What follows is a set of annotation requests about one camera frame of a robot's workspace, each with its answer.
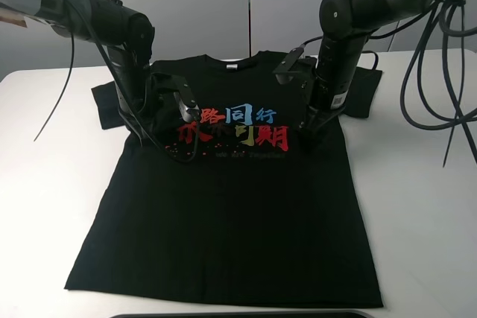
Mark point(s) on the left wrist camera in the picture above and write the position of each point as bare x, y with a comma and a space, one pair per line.
176, 87

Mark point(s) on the black printed t-shirt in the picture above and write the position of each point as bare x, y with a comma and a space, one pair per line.
236, 204

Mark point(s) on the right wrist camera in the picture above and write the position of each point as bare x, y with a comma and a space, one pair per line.
295, 66

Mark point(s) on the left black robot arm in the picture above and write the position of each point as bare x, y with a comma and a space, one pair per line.
122, 36

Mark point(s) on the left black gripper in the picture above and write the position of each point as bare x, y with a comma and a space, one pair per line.
134, 89

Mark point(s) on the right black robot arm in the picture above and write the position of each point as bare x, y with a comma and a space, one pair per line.
347, 26

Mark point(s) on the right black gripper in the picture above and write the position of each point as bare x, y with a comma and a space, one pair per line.
334, 71

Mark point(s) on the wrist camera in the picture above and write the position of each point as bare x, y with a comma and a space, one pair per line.
295, 66
176, 87

